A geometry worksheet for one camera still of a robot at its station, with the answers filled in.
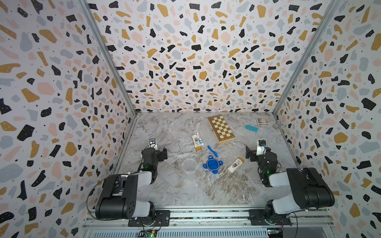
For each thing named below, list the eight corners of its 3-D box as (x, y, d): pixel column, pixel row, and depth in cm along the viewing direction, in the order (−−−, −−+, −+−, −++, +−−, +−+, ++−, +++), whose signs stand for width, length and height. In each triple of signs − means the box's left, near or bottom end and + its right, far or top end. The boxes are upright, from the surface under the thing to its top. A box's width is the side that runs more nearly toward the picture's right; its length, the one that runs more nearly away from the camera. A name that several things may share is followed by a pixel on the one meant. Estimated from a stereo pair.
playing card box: (258, 124, 118) (259, 122, 116) (256, 119, 121) (257, 118, 120) (268, 124, 118) (269, 123, 116) (266, 120, 121) (267, 118, 120)
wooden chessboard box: (218, 144, 106) (219, 141, 103) (207, 119, 121) (207, 117, 118) (234, 140, 108) (235, 137, 105) (221, 116, 123) (221, 113, 121)
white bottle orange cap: (232, 174, 91) (233, 172, 89) (227, 169, 93) (227, 167, 91) (243, 162, 97) (244, 160, 94) (238, 158, 98) (239, 156, 96)
